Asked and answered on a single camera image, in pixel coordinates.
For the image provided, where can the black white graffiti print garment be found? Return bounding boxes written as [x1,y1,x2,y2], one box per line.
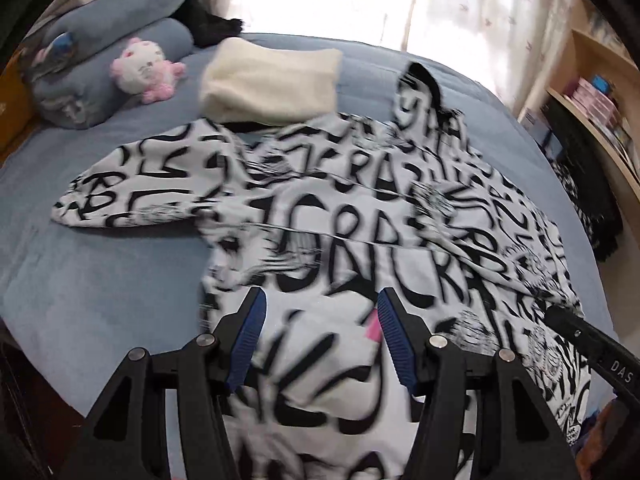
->
[52,63,590,479]

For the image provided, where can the blue bed sheet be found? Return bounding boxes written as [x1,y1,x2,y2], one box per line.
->
[1,49,613,413]

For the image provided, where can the wooden shelf unit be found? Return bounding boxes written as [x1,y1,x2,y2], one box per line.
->
[525,0,639,220]

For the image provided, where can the wooden headboard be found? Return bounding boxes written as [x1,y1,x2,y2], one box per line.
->
[0,49,40,165]

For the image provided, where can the floral white curtain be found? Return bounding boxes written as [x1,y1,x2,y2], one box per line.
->
[204,0,576,115]

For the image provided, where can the pink white plush cat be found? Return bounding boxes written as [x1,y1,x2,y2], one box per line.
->
[110,37,186,104]

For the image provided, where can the folded cream fleece garment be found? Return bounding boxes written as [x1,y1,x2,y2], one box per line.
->
[198,38,342,126]

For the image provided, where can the black fuzzy garment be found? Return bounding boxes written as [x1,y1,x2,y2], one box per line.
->
[170,0,243,49]

